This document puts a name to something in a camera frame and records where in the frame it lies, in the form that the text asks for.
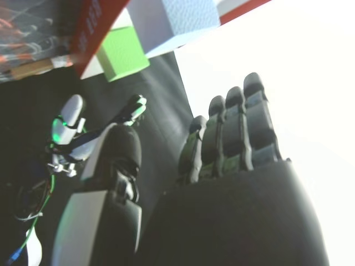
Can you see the left robot hand black palm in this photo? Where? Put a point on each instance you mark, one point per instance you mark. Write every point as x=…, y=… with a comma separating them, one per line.
x=230, y=216

